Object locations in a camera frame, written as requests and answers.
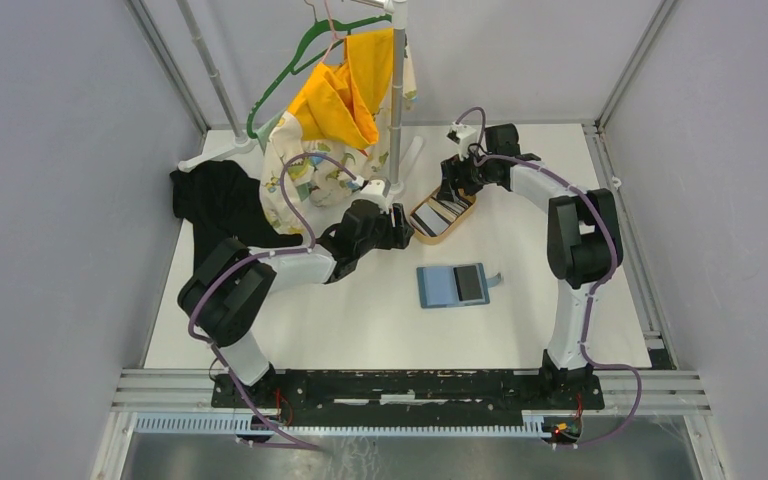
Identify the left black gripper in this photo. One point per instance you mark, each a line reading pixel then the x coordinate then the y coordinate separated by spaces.
pixel 397 237

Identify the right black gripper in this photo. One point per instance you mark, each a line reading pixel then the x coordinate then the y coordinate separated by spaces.
pixel 452 169

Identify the oval wooden card tray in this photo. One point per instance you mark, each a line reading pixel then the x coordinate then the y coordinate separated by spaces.
pixel 455 212

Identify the blue card holder wallet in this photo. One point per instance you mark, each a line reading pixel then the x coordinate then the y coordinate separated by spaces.
pixel 437 287

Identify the dark credit card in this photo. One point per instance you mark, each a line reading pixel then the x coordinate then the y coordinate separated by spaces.
pixel 468 279

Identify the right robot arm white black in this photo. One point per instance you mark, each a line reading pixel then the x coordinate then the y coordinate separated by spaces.
pixel 584 246

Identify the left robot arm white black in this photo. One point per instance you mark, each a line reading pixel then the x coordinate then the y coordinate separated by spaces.
pixel 225 294

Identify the white metal clothes rack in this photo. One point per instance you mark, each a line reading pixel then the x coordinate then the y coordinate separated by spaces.
pixel 241 144

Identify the yellow dinosaur print jacket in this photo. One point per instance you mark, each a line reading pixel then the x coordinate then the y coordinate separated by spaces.
pixel 335 127

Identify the black garment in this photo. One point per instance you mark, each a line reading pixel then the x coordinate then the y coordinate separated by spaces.
pixel 221 201

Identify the green clothes hanger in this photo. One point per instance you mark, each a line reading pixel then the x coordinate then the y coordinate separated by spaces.
pixel 298 63

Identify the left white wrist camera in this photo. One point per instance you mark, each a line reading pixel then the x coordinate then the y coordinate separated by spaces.
pixel 377 191

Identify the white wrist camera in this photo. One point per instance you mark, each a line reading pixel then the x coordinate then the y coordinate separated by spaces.
pixel 463 136
pixel 377 191

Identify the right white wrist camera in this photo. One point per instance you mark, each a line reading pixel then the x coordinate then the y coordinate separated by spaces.
pixel 463 136

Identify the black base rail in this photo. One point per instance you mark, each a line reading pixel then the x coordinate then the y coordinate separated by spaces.
pixel 402 398

